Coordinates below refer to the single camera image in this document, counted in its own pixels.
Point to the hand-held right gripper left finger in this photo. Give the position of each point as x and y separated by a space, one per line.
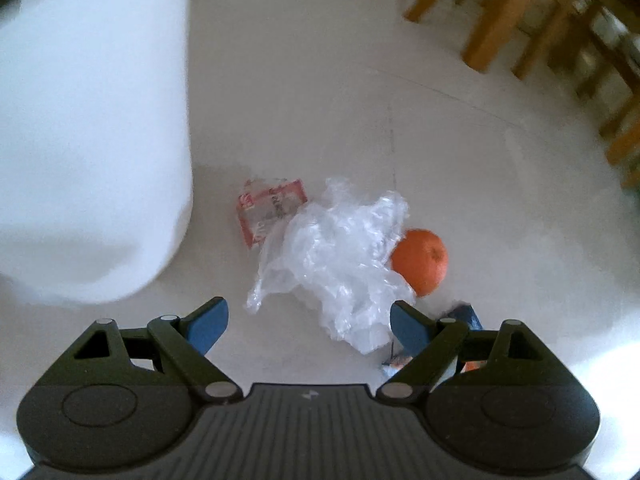
211 324

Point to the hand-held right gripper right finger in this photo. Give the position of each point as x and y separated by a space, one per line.
406 325

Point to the clear plastic bag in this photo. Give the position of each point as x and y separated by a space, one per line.
335 255

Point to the white plastic bin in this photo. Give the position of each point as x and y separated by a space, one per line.
90 125

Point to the blue snack packet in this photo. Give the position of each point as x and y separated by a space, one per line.
470 316

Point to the orange fruit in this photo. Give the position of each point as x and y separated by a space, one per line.
422 260

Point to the red and white wrapper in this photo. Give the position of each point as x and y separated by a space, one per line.
260 210

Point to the wooden furniture legs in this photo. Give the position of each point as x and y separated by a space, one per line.
620 100

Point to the thick wooden table leg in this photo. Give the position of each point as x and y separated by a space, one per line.
502 10

